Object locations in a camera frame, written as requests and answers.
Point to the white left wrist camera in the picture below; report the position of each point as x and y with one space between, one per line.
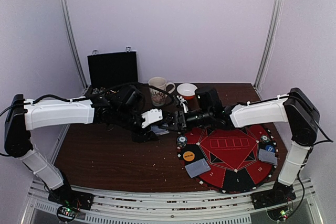
151 116

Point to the tall ceramic seashell mug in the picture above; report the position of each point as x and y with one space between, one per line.
157 86

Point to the aluminium frame post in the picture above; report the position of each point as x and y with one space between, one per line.
72 43
269 44

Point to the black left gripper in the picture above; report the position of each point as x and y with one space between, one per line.
144 136

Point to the blue small blind button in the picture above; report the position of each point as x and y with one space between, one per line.
270 148

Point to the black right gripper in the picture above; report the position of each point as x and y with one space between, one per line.
180 119

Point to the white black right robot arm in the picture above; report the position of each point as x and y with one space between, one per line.
293 108

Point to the green white chip stack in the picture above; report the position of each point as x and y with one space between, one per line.
265 139
181 141

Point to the round red black poker mat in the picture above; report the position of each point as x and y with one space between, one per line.
232 156

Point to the left aluminium frame post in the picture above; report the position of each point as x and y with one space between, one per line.
72 43

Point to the blue playing card deck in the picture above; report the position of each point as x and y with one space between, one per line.
159 131

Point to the right aluminium frame post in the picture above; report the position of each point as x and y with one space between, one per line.
269 44

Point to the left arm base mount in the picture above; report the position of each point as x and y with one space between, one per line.
69 209

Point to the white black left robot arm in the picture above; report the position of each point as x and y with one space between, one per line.
25 115

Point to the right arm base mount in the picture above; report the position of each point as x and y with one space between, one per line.
273 200

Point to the orange white small bowl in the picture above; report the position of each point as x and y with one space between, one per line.
187 90

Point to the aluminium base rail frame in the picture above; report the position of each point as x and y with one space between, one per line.
195 207

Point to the black poker chip case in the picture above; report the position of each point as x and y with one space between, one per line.
112 69

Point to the orange big blind button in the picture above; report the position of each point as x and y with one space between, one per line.
188 156

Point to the dealt blue cards pile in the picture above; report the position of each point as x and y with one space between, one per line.
268 157
197 168

